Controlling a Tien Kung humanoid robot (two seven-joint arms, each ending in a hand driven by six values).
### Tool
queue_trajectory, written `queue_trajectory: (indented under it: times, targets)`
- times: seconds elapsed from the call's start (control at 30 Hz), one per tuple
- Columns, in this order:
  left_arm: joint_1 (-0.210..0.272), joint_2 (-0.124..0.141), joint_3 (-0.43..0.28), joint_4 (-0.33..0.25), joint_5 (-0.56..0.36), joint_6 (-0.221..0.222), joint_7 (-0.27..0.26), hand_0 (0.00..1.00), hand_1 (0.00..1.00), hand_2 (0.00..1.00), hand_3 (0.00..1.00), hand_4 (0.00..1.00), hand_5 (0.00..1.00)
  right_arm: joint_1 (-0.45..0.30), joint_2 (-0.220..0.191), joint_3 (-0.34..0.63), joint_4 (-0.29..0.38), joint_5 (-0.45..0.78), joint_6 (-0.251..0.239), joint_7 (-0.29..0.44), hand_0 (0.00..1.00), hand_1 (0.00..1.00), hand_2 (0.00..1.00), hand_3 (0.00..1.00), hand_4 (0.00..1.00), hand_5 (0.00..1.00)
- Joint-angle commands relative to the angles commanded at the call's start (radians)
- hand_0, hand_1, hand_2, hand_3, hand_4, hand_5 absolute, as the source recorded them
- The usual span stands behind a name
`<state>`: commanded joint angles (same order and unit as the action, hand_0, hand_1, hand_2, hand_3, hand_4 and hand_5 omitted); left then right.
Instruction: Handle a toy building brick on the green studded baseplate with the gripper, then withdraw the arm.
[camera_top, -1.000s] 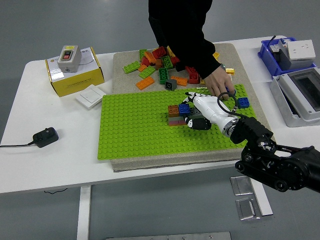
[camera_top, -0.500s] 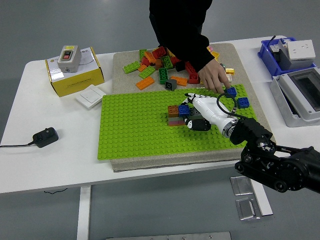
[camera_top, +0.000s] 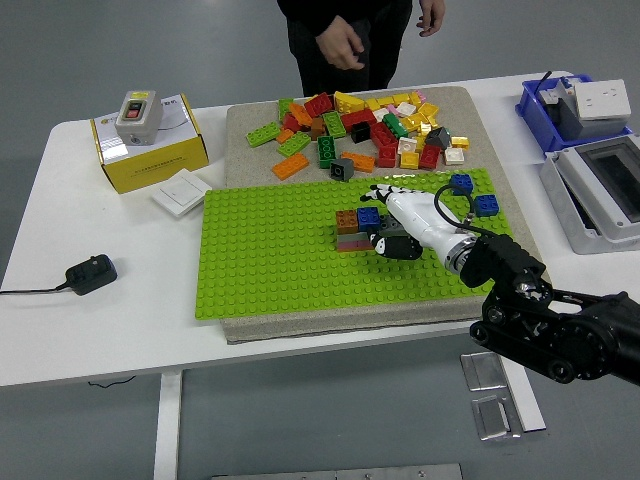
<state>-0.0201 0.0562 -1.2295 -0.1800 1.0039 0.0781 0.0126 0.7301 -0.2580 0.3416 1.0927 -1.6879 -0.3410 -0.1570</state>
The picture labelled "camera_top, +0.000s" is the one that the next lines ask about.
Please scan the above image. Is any person's right hand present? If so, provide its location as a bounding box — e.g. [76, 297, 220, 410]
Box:
[315, 18, 367, 71]

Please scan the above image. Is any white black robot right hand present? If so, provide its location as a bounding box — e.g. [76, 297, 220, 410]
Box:
[359, 183, 469, 261]

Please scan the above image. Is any person's left hand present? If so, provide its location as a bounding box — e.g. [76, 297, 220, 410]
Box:
[415, 0, 446, 38]

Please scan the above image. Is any grey studded toy brick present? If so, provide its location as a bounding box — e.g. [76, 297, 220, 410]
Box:
[377, 213, 407, 236]

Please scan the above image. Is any yellow curved toy brick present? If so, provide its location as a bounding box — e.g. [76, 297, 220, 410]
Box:
[333, 90, 376, 115]

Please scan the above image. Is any brown square toy brick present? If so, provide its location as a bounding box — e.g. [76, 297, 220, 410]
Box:
[335, 209, 360, 235]

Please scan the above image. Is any dark grey sloped brick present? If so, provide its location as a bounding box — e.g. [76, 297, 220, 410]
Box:
[424, 126, 454, 150]

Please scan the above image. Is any red long toy brick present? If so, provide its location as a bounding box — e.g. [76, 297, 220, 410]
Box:
[370, 122, 400, 150]

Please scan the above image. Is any dark grey square brick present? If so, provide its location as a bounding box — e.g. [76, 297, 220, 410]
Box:
[328, 157, 355, 180]

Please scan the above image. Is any dark green toy brick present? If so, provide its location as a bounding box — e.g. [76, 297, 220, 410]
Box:
[317, 134, 337, 170]

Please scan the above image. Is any lime green long brick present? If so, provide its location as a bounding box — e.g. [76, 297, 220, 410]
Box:
[245, 121, 281, 148]

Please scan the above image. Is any orange long toy brick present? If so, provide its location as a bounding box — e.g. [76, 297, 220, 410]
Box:
[272, 153, 310, 180]

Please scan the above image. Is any green studded baseplate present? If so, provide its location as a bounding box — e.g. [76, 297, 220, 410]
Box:
[194, 168, 516, 323]

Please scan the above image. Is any person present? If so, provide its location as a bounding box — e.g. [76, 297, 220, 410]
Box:
[276, 0, 415, 99]

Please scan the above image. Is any grey-brown mat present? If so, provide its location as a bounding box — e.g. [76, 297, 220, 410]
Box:
[221, 85, 551, 346]

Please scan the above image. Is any blue plastic bin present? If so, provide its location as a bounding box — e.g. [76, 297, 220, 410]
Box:
[515, 74, 634, 154]

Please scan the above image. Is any white breaker module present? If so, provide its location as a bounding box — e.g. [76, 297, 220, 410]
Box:
[538, 78, 575, 105]

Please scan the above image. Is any metal floor outlet cover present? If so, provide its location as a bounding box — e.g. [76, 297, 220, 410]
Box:
[459, 351, 507, 393]
[470, 395, 515, 442]

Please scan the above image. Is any grey electrical module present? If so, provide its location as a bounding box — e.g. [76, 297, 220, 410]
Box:
[547, 97, 584, 142]

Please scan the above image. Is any white socket outlet plate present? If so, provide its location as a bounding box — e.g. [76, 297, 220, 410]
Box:
[572, 78, 633, 121]

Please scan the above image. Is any white table foot bar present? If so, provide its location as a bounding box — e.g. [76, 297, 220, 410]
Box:
[499, 357, 548, 434]

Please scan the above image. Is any yellow white cardboard box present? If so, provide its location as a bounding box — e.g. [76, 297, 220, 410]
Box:
[89, 93, 210, 195]

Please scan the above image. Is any white table leg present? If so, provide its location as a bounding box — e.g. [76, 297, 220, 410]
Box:
[152, 372, 184, 480]

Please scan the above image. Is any black power adapter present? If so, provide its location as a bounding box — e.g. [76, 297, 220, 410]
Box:
[64, 253, 119, 297]

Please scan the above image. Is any grey plastic enclosure box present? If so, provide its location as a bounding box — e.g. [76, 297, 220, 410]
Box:
[539, 133, 640, 256]

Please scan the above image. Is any grey push-button switch box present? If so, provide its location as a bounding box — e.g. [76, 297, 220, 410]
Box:
[114, 89, 164, 147]

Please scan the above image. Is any white wall switch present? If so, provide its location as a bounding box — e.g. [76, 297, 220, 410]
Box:
[150, 168, 214, 218]

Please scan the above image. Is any thin black cable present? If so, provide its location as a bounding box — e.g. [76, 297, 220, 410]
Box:
[87, 374, 137, 388]

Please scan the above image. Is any black adapter cord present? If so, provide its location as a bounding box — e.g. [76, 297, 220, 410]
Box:
[0, 281, 71, 296]

